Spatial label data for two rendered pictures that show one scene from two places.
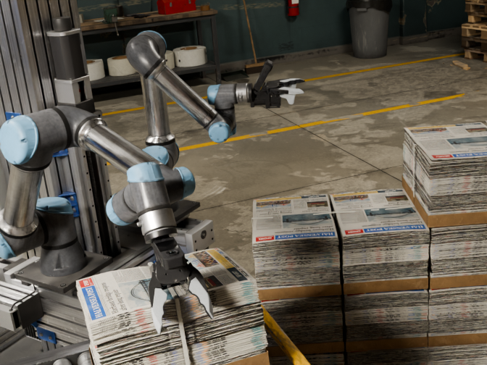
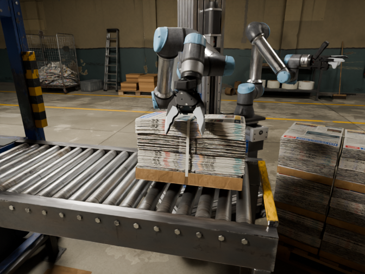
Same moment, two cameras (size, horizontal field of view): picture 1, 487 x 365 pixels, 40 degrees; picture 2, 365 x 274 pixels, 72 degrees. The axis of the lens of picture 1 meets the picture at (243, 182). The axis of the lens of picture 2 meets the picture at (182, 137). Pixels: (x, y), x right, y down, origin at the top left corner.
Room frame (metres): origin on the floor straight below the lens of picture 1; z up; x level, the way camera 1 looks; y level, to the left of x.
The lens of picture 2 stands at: (0.56, -0.24, 1.29)
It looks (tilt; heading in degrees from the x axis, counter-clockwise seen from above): 19 degrees down; 31
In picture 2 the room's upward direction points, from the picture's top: straight up
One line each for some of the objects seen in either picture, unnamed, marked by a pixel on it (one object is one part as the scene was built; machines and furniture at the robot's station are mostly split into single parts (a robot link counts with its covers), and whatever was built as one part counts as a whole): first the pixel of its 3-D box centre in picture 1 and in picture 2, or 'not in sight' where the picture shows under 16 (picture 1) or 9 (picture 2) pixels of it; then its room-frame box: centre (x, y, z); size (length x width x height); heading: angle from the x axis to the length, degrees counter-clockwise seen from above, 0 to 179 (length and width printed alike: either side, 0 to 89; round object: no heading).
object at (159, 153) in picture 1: (154, 166); (246, 93); (2.37, 0.33, 0.98); 0.13 x 0.12 x 0.14; 172
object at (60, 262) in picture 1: (61, 251); not in sight; (1.95, 0.60, 0.87); 0.15 x 0.15 x 0.10
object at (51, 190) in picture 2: not in sight; (76, 173); (1.17, 0.68, 0.77); 0.47 x 0.05 x 0.05; 19
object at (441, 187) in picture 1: (456, 172); not in sight; (2.15, -0.73, 0.95); 0.38 x 0.29 x 0.23; 178
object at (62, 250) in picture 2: not in sight; (53, 253); (1.25, 1.19, 0.01); 0.14 x 0.14 x 0.01; 19
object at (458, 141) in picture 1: (458, 140); not in sight; (2.14, -0.74, 1.06); 0.37 x 0.29 x 0.01; 178
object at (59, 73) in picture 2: not in sight; (51, 63); (5.35, 7.36, 0.85); 1.21 x 0.83 x 1.71; 109
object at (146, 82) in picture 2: not in sight; (142, 84); (6.49, 4.79, 0.28); 1.20 x 0.83 x 0.57; 109
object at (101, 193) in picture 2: not in sight; (117, 177); (1.23, 0.50, 0.77); 0.47 x 0.05 x 0.05; 19
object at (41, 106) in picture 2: not in sight; (35, 91); (1.40, 1.32, 1.05); 0.05 x 0.05 x 0.45; 19
